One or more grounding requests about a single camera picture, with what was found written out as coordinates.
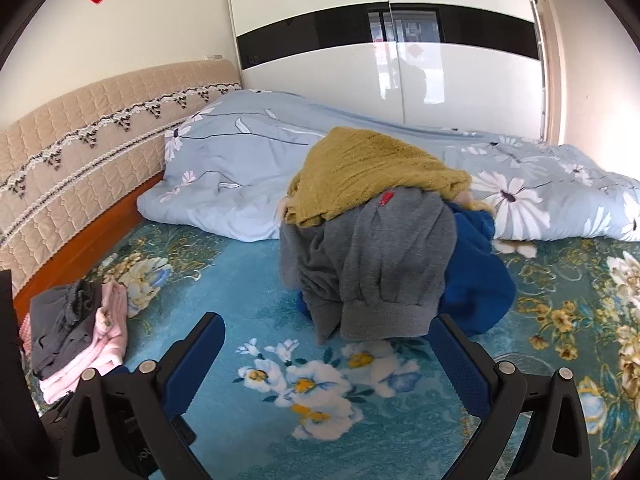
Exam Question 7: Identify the beige quilted headboard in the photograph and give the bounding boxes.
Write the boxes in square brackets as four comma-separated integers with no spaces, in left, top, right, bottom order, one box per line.
[0,59,244,295]

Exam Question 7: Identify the teal floral bed blanket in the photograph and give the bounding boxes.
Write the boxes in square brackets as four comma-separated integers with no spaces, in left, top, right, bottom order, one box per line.
[22,220,640,480]

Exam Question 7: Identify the cream fluffy garment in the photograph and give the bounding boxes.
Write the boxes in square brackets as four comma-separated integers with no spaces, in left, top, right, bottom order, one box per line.
[461,191,498,221]

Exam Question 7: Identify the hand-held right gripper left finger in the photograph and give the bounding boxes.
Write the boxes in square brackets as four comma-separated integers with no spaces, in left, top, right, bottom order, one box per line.
[59,311,227,480]

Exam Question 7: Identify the light blue floral duvet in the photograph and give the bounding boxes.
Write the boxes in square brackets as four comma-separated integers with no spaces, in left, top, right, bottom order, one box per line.
[136,89,640,242]

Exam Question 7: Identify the folded grey clothes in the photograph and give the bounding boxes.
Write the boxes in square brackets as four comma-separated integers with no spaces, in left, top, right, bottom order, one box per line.
[30,280,105,381]

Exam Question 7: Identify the folded pink clothes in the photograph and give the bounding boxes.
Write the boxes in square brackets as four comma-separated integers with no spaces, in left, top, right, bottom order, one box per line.
[39,281,129,405]

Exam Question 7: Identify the white and black wardrobe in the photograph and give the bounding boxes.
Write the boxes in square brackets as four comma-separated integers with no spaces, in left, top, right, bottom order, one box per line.
[224,0,547,142]

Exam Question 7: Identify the wooden bed frame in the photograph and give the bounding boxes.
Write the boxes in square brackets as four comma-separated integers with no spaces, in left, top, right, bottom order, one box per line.
[12,170,166,333]

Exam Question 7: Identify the grey sweatshirt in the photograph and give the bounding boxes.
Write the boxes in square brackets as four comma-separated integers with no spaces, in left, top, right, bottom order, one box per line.
[278,189,458,346]

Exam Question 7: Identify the blue fleece garment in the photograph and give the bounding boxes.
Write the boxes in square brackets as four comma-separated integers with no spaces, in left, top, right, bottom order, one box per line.
[295,204,517,336]

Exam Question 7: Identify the mustard knit sweater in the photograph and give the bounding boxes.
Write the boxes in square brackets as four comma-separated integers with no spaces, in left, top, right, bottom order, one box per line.
[283,127,473,227]

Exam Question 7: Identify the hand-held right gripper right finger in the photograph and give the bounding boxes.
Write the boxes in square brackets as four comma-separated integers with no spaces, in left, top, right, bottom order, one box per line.
[428,313,593,480]

